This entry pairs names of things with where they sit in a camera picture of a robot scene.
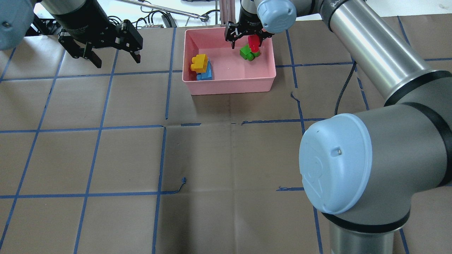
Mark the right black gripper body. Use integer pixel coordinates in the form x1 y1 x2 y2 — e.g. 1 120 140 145
224 19 274 42

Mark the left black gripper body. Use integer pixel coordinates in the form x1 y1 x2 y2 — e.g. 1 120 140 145
58 19 143 57

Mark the red toy block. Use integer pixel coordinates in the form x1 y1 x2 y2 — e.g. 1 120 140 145
248 34 260 53

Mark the green toy block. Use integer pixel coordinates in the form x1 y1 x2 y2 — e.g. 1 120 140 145
239 44 261 61

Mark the yellow toy block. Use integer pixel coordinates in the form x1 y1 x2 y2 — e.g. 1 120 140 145
190 54 209 73

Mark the blue toy block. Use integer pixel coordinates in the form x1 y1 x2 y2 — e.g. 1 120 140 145
196 60 213 81

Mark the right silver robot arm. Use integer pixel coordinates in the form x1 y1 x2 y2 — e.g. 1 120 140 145
225 0 451 254

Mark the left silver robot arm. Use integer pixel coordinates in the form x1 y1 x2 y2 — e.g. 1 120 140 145
0 0 143 68

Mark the pink plastic box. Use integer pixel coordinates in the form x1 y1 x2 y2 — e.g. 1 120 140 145
182 27 276 95

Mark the aluminium frame post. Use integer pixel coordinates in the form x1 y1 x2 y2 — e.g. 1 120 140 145
219 0 236 26

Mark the metal rod with cables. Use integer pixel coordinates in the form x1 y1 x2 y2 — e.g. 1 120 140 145
117 0 210 22

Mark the left black braided cable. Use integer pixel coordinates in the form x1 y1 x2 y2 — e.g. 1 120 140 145
333 62 356 115

